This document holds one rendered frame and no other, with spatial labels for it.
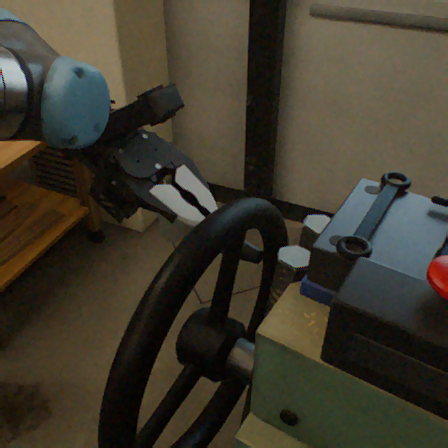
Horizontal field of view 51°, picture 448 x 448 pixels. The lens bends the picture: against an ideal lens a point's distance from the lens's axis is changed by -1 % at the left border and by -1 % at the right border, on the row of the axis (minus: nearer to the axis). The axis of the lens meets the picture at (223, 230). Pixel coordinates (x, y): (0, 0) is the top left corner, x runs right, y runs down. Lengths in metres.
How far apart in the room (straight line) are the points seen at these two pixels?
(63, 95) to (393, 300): 0.29
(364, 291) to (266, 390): 0.11
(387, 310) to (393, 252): 0.06
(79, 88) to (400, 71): 1.25
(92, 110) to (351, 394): 0.30
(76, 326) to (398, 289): 1.41
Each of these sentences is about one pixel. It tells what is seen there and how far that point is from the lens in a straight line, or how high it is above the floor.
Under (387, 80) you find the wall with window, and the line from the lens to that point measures 1.58.
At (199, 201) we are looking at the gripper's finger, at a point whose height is 0.88.
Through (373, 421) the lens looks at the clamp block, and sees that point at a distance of 0.29.
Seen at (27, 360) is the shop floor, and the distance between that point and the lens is 1.56.
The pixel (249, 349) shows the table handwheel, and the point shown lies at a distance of 0.44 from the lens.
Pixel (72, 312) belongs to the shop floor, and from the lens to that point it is 1.64.
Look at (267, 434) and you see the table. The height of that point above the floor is 0.87.
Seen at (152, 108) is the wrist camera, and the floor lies 0.99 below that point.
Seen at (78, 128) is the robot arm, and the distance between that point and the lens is 0.42.
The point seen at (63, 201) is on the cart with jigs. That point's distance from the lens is 1.81.
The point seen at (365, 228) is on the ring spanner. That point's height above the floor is 1.00.
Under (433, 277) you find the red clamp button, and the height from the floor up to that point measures 1.02.
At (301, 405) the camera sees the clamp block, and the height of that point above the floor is 0.91.
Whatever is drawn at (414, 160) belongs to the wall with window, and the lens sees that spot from 1.68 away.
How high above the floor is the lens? 1.18
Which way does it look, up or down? 39 degrees down
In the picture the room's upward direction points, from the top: straight up
